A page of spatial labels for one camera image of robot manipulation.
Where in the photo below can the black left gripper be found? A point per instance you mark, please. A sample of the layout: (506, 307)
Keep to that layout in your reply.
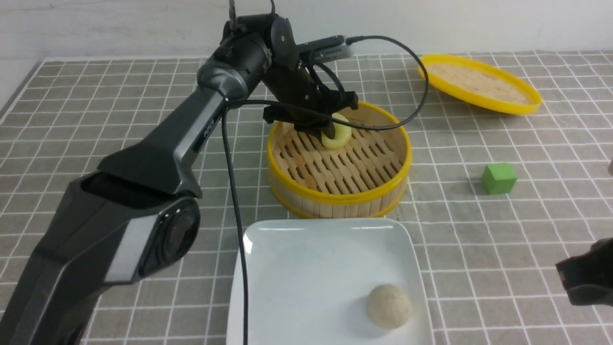
(315, 101)

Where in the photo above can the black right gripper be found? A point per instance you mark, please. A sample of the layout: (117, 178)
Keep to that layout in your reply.
(588, 278)

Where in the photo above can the yellow steamed bun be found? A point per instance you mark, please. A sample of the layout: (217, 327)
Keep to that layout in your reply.
(343, 136)

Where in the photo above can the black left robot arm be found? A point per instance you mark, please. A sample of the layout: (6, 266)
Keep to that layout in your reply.
(137, 213)

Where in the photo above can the white square plate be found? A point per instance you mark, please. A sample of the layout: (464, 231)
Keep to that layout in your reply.
(309, 280)

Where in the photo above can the brown steamed bun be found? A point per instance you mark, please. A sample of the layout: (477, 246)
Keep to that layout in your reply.
(388, 306)

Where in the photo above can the yellow-rimmed bamboo steamer basket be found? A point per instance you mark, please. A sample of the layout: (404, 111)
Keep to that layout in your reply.
(366, 178)

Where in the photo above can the grey checked tablecloth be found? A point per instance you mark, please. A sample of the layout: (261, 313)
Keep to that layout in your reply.
(487, 261)

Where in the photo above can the green cube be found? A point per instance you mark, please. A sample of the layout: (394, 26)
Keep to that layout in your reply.
(498, 178)

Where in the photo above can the yellow-rimmed steamer lid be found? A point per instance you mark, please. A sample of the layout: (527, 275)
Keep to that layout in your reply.
(480, 84)

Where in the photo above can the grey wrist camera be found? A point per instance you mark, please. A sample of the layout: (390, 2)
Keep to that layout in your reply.
(325, 50)

